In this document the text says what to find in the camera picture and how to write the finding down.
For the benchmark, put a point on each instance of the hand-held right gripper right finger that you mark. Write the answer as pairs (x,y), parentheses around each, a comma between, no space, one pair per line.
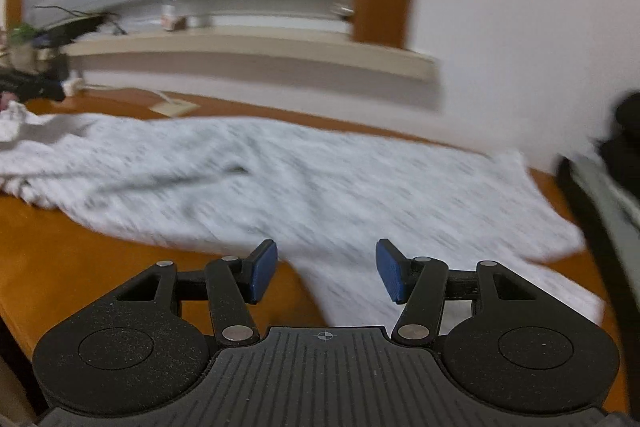
(389,269)

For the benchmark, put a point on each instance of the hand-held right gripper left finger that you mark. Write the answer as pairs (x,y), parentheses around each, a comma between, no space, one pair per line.
(264,269)

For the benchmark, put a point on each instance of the white checker-print garment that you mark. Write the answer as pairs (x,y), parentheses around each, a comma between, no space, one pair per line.
(300,167)

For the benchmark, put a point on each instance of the beige windowsill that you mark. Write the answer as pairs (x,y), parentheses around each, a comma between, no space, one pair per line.
(250,47)

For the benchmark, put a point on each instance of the grey folded garment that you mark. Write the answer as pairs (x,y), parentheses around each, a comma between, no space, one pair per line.
(605,197)

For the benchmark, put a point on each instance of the clear jar with orange label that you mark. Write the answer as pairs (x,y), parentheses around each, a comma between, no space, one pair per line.
(175,14)

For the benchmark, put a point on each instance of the black power adapter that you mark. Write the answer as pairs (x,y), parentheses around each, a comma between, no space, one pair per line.
(60,68)

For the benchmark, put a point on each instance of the black flat object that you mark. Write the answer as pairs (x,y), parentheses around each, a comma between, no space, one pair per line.
(30,87)

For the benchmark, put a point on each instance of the small potted plant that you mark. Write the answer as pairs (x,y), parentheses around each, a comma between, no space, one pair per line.
(22,34)

